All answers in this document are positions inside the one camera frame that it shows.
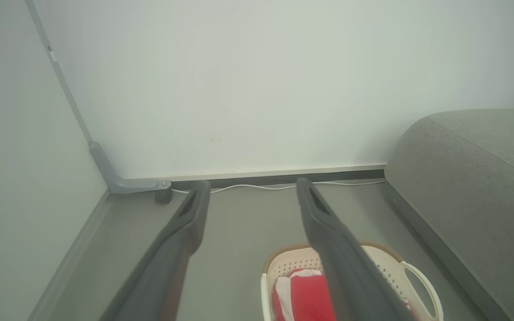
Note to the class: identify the grey fabric sofa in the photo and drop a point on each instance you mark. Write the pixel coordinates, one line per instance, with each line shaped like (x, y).
(475, 200)

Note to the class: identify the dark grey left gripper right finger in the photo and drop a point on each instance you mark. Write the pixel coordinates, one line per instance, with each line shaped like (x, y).
(346, 272)

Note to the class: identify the grey metal frame bracket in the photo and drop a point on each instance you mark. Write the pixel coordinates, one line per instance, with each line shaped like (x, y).
(110, 171)

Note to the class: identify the black caster wheel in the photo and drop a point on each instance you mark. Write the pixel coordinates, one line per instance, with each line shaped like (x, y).
(163, 196)

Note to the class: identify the cream plastic laundry basket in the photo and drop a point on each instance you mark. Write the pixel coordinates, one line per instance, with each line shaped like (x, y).
(410, 285)

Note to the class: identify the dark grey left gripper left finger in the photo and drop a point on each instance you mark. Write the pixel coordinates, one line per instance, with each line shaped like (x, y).
(168, 263)

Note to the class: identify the red and white garment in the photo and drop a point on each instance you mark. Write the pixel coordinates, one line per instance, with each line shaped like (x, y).
(303, 296)

